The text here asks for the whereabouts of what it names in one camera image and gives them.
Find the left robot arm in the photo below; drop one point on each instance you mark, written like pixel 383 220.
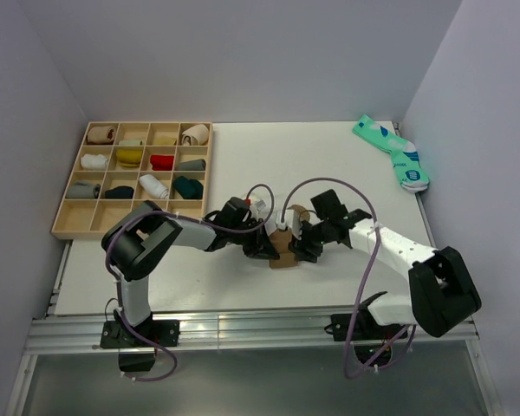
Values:
pixel 136 245

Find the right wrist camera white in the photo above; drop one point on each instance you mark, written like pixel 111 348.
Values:
pixel 290 219

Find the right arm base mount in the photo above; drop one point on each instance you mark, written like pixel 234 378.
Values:
pixel 365 329

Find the beige white rolled sock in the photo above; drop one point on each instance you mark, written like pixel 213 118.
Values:
pixel 196 135

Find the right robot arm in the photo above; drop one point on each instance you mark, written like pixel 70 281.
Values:
pixel 441 292

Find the tan ribbed sock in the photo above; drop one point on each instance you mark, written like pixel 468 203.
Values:
pixel 281 241

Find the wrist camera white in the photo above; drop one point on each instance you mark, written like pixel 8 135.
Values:
pixel 290 219
pixel 259 209

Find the cream yellow rolled sock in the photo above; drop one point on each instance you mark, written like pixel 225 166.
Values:
pixel 164 140

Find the teal patterned sock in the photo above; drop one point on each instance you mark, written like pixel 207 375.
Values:
pixel 403 154

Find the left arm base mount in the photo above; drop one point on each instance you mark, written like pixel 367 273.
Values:
pixel 116 336

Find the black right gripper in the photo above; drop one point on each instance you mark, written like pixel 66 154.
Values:
pixel 300 246

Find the pale green rolled sock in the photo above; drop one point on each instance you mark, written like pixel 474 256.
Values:
pixel 131 142

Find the beige rolled sock with red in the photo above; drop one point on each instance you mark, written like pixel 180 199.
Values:
pixel 101 135

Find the dark teal rolled sock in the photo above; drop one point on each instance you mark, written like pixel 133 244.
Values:
pixel 188 188

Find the grey green rolled sock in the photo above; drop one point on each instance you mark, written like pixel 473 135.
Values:
pixel 195 165

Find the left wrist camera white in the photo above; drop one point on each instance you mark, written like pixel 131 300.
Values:
pixel 259 209

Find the navy rolled sock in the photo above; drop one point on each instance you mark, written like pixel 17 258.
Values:
pixel 119 192

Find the wooden compartment tray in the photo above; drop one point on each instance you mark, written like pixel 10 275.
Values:
pixel 91 218

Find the mustard yellow rolled sock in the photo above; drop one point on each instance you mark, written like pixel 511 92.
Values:
pixel 129 158

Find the aluminium frame rail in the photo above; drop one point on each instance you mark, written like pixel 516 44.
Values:
pixel 276 328

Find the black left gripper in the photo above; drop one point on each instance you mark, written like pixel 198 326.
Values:
pixel 261 247

